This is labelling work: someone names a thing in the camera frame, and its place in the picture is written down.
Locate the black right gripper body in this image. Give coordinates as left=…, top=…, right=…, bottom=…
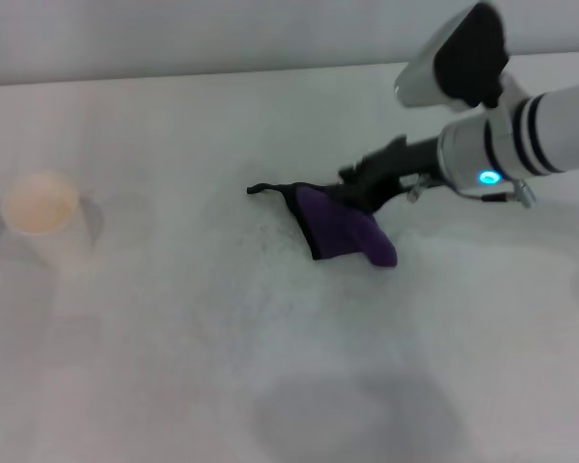
left=359, top=136, right=441, bottom=195

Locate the purple rag with black trim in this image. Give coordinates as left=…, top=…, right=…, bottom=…
left=246, top=181, right=399, bottom=268

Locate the white paper cup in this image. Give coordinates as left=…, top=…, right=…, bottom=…
left=0, top=168, right=96, bottom=271

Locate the thin cable with silver plug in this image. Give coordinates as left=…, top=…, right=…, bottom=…
left=406, top=175, right=537, bottom=209

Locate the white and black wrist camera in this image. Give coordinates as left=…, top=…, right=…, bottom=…
left=394, top=2, right=511, bottom=115

